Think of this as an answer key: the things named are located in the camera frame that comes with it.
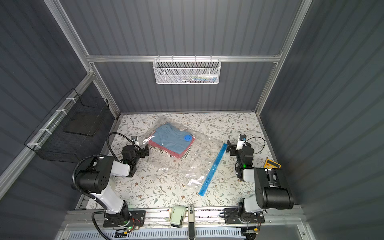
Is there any striped folded garment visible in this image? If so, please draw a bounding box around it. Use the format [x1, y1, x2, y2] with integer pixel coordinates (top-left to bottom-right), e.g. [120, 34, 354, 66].
[169, 140, 195, 159]

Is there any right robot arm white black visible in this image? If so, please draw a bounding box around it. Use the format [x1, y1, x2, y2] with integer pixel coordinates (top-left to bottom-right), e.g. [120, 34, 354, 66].
[224, 141, 295, 224]

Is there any black wire wall basket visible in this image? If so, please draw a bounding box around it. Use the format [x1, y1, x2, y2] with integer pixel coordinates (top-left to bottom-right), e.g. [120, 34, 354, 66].
[24, 89, 111, 163]

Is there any clear vacuum bag blue zipper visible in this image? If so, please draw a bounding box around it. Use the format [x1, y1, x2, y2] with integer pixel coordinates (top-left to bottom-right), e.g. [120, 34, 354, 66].
[139, 117, 224, 192]

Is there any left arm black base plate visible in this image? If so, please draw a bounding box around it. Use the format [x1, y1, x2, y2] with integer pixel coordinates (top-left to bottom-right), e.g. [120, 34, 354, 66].
[103, 211, 146, 228]

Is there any blue tank top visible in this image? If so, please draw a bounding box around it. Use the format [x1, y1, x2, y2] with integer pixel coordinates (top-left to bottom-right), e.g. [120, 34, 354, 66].
[151, 123, 193, 155]

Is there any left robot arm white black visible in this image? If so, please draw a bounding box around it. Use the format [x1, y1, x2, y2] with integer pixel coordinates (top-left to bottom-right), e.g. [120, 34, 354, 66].
[72, 145, 150, 228]

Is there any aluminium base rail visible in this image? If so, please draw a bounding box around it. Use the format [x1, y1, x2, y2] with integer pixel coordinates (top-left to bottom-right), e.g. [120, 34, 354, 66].
[56, 206, 314, 240]

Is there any white wire wall basket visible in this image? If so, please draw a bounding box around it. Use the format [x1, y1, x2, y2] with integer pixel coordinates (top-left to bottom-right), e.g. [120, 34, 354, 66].
[153, 60, 222, 85]

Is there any red folded garment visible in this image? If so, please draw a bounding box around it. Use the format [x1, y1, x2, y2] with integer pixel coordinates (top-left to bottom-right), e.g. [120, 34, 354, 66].
[148, 135, 195, 156]

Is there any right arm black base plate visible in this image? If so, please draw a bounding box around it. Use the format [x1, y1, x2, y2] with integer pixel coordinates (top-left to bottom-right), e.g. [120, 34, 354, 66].
[220, 208, 265, 225]

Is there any pale green box on rail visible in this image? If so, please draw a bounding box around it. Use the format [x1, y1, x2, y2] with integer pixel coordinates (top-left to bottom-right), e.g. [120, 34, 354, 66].
[169, 205, 187, 228]

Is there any yellow calculator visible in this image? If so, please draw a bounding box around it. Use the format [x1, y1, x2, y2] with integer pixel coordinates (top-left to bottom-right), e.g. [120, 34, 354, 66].
[264, 159, 281, 169]

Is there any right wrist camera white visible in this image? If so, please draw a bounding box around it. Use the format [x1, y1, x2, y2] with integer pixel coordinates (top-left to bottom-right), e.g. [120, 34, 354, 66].
[236, 134, 247, 150]

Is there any white glue bottle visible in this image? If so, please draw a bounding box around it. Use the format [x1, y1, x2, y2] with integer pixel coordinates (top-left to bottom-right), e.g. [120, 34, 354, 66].
[198, 74, 219, 81]

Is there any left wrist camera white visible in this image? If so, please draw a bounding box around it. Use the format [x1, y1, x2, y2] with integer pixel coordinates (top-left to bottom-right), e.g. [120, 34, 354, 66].
[131, 136, 138, 143]

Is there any black handle on rail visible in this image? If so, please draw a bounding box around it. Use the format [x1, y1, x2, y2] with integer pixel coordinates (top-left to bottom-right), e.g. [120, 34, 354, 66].
[188, 205, 196, 240]

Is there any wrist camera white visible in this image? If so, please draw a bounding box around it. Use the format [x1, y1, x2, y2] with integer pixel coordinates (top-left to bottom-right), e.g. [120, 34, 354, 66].
[236, 134, 247, 150]
[131, 136, 138, 143]

